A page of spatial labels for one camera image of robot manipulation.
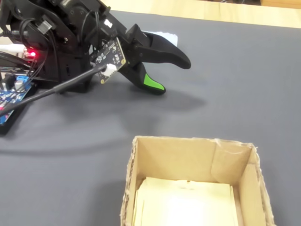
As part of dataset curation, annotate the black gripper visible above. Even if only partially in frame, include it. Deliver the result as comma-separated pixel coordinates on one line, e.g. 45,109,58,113
98,10,191,96

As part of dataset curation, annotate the light blue yarn-wrapped block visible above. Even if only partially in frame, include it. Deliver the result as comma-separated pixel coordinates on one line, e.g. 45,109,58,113
144,31,178,47

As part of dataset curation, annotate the open cardboard box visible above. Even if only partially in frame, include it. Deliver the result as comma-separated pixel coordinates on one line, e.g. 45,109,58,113
119,135,276,226

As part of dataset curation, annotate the cream paper sheet inside box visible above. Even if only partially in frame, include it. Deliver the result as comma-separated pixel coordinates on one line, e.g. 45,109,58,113
133,177,239,226

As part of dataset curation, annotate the large gray table mat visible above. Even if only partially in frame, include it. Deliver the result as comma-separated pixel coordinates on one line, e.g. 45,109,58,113
0,9,301,226

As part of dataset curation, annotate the blue USB circuit board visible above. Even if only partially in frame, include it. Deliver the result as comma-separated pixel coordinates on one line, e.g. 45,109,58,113
0,70,38,136

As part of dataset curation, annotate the small black camera circuit board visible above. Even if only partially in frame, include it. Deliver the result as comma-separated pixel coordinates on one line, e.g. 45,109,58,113
90,39,127,85

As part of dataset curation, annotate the thick black camera cable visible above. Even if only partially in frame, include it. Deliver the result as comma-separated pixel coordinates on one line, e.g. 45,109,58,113
0,65,106,116

